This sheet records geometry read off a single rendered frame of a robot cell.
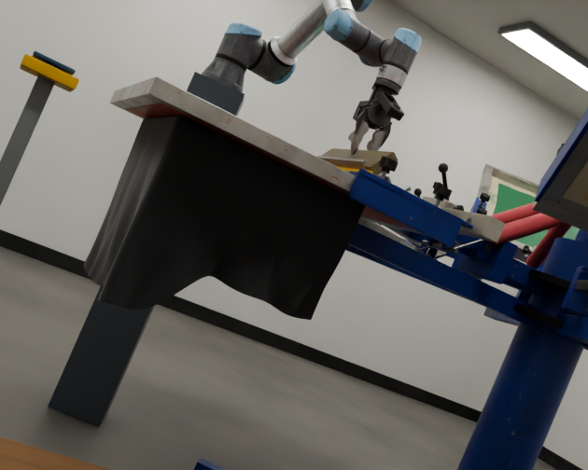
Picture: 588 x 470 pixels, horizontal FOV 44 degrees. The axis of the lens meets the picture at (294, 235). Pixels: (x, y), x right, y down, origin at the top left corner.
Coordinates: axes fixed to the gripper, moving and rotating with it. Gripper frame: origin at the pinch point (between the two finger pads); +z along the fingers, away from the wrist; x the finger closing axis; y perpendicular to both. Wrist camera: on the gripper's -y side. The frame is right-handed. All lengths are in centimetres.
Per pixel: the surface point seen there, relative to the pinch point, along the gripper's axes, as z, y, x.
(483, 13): -192, 304, -187
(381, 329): 60, 381, -262
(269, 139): 11.7, -29.1, 34.5
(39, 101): 23, 10, 78
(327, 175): 13.2, -29.1, 19.1
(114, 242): 46, -6, 51
